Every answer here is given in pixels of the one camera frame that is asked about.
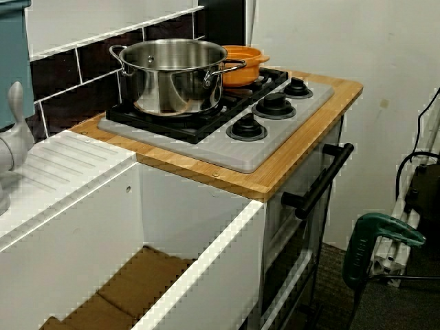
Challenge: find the stainless steel pot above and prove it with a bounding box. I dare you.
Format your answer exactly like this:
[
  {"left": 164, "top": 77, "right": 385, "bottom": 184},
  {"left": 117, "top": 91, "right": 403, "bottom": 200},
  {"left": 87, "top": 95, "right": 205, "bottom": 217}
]
[{"left": 109, "top": 38, "right": 247, "bottom": 117}]

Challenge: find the black stove knob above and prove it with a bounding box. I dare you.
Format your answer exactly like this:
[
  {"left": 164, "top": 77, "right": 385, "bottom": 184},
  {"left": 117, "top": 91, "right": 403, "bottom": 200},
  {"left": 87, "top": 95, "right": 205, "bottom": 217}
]
[
  {"left": 252, "top": 92, "right": 297, "bottom": 120},
  {"left": 225, "top": 113, "right": 268, "bottom": 141},
  {"left": 283, "top": 76, "right": 314, "bottom": 100}
]

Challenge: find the black stove grate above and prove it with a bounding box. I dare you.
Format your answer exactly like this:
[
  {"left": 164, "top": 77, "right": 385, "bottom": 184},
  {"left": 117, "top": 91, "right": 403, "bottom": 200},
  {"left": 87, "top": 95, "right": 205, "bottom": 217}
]
[{"left": 105, "top": 67, "right": 289, "bottom": 145}]

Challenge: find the grey stove top plate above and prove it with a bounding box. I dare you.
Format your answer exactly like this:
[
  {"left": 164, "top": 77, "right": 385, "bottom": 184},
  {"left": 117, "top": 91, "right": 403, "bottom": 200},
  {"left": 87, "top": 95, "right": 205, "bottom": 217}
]
[{"left": 97, "top": 76, "right": 336, "bottom": 174}]

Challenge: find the orange plastic pot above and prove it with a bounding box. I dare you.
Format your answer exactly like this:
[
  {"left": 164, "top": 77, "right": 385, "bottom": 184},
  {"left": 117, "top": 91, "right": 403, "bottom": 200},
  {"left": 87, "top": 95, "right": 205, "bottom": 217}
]
[{"left": 221, "top": 45, "right": 271, "bottom": 88}]

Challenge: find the wooden kitchen countertop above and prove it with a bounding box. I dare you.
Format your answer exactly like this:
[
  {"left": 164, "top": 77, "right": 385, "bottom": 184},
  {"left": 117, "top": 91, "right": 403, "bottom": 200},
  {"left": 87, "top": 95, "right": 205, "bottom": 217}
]
[{"left": 70, "top": 70, "right": 364, "bottom": 203}]

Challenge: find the grey oven door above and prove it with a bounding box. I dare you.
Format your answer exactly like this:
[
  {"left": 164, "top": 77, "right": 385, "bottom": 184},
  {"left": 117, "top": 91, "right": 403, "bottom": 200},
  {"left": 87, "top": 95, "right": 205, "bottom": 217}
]
[{"left": 260, "top": 115, "right": 345, "bottom": 330}]

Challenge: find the dark grey upright panel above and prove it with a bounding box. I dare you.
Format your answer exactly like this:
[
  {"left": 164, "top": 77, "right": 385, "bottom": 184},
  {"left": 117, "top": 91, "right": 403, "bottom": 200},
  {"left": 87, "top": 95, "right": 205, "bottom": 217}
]
[{"left": 204, "top": 0, "right": 257, "bottom": 47}]

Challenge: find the white sink unit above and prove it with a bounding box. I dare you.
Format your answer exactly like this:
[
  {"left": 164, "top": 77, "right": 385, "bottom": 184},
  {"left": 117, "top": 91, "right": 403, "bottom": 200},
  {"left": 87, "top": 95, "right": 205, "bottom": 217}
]
[{"left": 0, "top": 130, "right": 268, "bottom": 330}]

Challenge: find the brown cardboard sheet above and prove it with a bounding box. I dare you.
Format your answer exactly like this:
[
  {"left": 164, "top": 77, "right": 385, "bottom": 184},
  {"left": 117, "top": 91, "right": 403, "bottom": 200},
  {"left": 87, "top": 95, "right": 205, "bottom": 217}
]
[{"left": 39, "top": 245, "right": 194, "bottom": 330}]

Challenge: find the grey plastic faucet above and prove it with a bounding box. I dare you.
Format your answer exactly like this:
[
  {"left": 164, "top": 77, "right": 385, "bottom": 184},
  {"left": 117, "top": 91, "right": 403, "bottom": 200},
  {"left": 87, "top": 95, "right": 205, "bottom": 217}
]
[{"left": 0, "top": 80, "right": 36, "bottom": 217}]

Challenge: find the teal box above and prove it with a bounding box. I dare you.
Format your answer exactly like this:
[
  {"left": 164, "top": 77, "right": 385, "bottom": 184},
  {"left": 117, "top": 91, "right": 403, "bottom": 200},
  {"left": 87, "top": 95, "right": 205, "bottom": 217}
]
[{"left": 0, "top": 0, "right": 36, "bottom": 131}]

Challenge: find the black oven door handle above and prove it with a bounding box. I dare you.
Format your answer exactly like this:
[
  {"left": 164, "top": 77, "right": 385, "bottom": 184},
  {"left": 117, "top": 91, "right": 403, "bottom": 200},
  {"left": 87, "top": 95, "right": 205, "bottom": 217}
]
[{"left": 280, "top": 142, "right": 355, "bottom": 220}]

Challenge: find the black cable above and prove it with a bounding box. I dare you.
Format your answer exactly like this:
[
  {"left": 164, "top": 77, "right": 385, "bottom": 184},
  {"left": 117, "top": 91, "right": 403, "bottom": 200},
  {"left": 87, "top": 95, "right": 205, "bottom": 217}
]
[
  {"left": 395, "top": 151, "right": 440, "bottom": 207},
  {"left": 416, "top": 87, "right": 440, "bottom": 153}
]

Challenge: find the black box on frame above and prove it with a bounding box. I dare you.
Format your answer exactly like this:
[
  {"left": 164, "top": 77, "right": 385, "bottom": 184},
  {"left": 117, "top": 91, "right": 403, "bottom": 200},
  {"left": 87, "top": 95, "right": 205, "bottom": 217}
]
[{"left": 404, "top": 163, "right": 440, "bottom": 221}]

